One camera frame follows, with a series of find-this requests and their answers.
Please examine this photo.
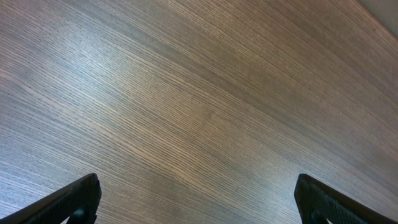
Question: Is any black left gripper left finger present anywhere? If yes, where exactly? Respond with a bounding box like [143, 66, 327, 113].
[1, 173, 102, 224]

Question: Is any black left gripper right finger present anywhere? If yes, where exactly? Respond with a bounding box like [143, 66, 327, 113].
[294, 174, 397, 224]

